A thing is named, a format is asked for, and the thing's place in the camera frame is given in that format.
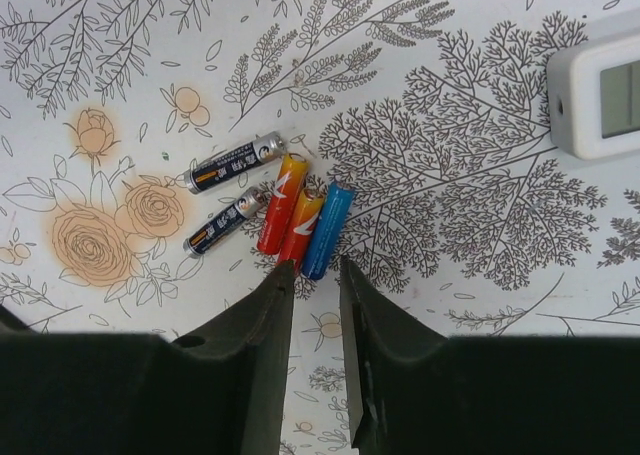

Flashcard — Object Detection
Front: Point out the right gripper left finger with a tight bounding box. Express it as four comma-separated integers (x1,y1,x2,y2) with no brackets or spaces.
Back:
1,262,295,454

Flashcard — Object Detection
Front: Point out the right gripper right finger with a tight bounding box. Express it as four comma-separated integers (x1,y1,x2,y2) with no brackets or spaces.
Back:
340,258,639,454

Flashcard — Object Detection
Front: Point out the dark battery left of pile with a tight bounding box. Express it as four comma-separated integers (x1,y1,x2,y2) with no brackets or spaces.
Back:
184,131,286,194

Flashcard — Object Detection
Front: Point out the floral table mat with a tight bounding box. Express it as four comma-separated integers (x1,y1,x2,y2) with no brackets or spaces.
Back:
1,0,639,454

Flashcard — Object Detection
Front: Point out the white remote with coloured buttons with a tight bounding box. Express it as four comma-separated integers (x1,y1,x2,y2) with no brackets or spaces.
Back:
547,9,639,160

